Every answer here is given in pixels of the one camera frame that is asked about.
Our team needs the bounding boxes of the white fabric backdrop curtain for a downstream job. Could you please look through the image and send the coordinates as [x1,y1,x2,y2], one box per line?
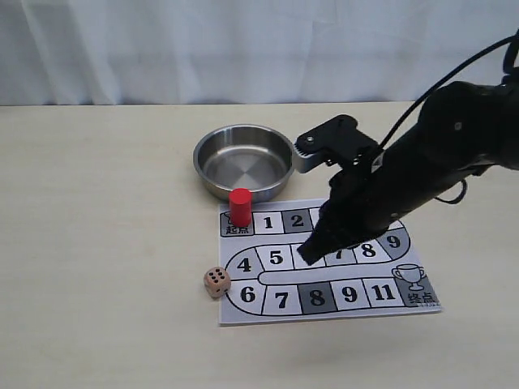
[1,1,518,105]

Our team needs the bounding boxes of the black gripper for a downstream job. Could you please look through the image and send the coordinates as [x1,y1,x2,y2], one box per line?
[298,149,438,266]

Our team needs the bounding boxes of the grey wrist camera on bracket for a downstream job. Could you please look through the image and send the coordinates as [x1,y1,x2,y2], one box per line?
[292,114,380,173]

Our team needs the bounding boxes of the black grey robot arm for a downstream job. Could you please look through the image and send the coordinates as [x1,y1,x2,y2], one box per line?
[294,82,518,265]

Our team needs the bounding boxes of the red cylinder game piece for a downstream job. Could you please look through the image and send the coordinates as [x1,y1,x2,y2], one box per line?
[229,188,252,228]

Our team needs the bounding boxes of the black cable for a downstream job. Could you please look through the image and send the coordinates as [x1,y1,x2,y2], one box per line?
[379,28,519,206]

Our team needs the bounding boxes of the stainless steel round bowl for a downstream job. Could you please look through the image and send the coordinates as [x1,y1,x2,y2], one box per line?
[192,124,294,203]

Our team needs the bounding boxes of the wooden die black pips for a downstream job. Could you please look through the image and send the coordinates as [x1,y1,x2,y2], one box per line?
[203,266,231,299]

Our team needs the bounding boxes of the printed paper game board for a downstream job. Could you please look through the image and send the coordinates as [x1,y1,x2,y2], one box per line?
[218,199,442,326]

